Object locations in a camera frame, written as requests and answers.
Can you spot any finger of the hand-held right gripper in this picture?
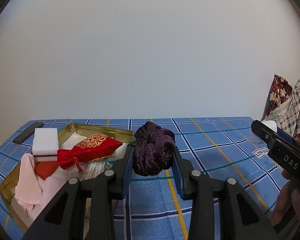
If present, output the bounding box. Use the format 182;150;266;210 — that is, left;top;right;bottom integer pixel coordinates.
275;126;300;152
251;119;278;150

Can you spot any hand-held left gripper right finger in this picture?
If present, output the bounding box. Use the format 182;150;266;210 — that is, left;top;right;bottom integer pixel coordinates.
172;145;280;240

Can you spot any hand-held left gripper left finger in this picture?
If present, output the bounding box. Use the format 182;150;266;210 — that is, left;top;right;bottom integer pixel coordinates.
21;144;134;240

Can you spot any dark purple velvet scrunchie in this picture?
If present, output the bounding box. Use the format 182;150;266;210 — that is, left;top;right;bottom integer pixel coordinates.
131;121;176;176

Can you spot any cotton swab packet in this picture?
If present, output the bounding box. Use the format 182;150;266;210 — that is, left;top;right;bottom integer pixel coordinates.
80;159;115;182

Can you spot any red gold brocade pouch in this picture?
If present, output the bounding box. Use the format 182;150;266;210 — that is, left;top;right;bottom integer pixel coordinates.
57;133;123;174

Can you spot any gold rectangular tin box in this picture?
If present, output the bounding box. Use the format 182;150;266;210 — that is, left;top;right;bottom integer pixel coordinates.
0;123;136;233

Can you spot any red cloth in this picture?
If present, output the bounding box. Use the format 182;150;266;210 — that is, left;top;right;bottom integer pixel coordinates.
34;160;59;180

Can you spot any small white foam block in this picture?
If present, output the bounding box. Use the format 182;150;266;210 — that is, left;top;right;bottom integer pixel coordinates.
32;128;59;156

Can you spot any light pink cloth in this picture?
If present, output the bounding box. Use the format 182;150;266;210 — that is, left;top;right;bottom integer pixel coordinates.
15;153;44;212

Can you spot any person's right hand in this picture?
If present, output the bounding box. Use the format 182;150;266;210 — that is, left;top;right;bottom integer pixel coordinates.
270;169;300;228

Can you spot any checked plaid cloth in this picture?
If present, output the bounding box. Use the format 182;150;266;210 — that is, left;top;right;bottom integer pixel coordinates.
265;77;300;140

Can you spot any blue plaid bedsheet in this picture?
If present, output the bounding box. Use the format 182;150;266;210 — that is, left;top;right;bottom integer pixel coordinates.
0;116;290;240

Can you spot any maroon floral quilt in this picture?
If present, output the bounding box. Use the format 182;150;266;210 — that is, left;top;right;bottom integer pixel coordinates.
264;74;293;117

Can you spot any white foam tin lining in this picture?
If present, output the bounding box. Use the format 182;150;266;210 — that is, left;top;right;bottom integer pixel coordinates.
11;132;95;228

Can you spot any black remote control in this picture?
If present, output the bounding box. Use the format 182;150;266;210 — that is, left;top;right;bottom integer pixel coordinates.
13;122;44;145

